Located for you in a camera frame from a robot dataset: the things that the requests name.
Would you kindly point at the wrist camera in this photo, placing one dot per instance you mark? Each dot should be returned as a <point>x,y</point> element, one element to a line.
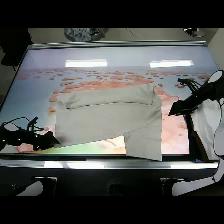
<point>190,84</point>
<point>32,125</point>

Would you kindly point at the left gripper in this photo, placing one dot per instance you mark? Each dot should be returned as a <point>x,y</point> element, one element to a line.
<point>46,140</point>

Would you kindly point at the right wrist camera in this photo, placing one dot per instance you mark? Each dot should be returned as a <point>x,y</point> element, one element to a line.
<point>190,84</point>

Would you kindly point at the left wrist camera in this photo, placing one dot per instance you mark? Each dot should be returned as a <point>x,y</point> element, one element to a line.
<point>32,125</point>

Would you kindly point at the silver frame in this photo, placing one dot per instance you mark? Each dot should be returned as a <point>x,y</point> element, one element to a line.
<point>133,164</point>

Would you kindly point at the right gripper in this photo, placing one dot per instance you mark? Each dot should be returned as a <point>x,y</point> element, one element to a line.
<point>180,106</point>

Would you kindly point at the grey shirt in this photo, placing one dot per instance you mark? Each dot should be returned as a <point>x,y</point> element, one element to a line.
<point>110,120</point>

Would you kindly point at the white garment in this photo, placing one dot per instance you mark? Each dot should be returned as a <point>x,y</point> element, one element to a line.
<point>206,128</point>

